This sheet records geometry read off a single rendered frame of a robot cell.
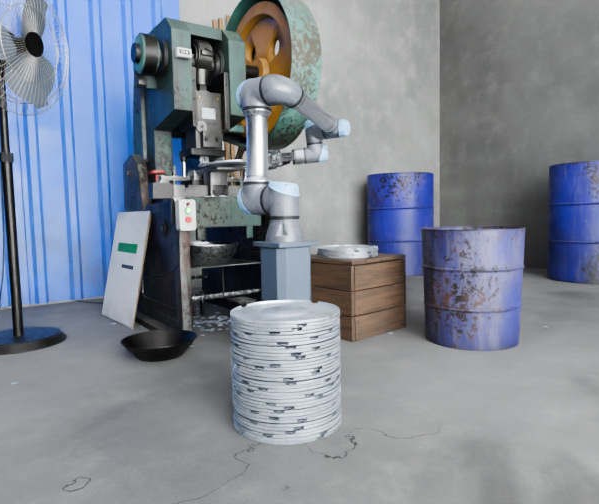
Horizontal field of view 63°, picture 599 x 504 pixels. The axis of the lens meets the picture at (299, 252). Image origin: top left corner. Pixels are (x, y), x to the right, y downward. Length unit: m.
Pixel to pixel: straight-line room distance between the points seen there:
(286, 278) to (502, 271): 0.84
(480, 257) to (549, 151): 3.05
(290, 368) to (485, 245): 1.07
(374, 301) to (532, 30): 3.61
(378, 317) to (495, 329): 0.50
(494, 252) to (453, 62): 3.89
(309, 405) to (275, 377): 0.11
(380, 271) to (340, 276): 0.20
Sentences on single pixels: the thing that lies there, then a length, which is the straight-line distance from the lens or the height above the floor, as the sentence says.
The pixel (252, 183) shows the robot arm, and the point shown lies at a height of 0.68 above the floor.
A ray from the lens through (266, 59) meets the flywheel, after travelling 2.85.
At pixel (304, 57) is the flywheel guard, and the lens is 2.54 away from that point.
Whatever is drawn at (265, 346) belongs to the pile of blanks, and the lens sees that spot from 1.21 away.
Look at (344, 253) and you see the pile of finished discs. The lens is 2.20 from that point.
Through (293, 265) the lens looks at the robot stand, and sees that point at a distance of 1.82.
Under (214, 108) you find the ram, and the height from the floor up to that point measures 1.09.
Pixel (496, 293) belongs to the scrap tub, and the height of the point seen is 0.23.
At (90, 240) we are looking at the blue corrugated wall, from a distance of 3.57.
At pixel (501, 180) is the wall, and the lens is 5.18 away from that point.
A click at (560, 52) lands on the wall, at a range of 5.08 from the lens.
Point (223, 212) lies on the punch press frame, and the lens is 2.38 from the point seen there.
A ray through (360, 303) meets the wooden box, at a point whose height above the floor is 0.16.
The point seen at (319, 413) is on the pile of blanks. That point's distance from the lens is 1.26.
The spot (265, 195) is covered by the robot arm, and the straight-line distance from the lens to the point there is 1.88.
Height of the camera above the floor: 0.56
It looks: 5 degrees down
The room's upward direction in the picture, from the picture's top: 1 degrees counter-clockwise
